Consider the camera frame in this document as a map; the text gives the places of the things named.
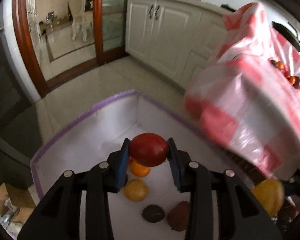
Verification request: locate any orange tangerine with stem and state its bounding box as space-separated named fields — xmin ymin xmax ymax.
xmin=275 ymin=61 xmax=284 ymax=71

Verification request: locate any white storage box purple rim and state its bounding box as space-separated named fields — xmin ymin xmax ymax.
xmin=29 ymin=89 xmax=256 ymax=240

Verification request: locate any wooden door frame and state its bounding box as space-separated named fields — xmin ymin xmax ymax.
xmin=12 ymin=0 xmax=126 ymax=98

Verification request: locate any white kitchen cabinet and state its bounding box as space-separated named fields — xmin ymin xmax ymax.
xmin=125 ymin=0 xmax=228 ymax=87

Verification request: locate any white ornate chair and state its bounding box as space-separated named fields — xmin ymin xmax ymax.
xmin=68 ymin=0 xmax=94 ymax=42

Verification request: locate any cracked dark red pomegranate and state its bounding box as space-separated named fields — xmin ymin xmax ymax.
xmin=167 ymin=201 xmax=190 ymax=232

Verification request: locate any small yellow fruit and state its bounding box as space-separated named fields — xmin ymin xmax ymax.
xmin=123 ymin=179 xmax=149 ymax=202

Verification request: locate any red white checkered tablecloth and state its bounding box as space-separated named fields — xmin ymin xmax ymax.
xmin=184 ymin=3 xmax=300 ymax=180

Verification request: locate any black wok pan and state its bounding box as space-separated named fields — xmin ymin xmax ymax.
xmin=272 ymin=22 xmax=300 ymax=53

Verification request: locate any dark purple round passionfruit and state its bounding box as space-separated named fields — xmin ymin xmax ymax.
xmin=293 ymin=76 xmax=300 ymax=89

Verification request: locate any wrinkled dark passionfruit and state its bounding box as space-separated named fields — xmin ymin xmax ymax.
xmin=142 ymin=205 xmax=165 ymax=223
xmin=270 ymin=60 xmax=277 ymax=68

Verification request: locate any small red tomato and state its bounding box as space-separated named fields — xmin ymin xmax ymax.
xmin=129 ymin=133 xmax=168 ymax=167

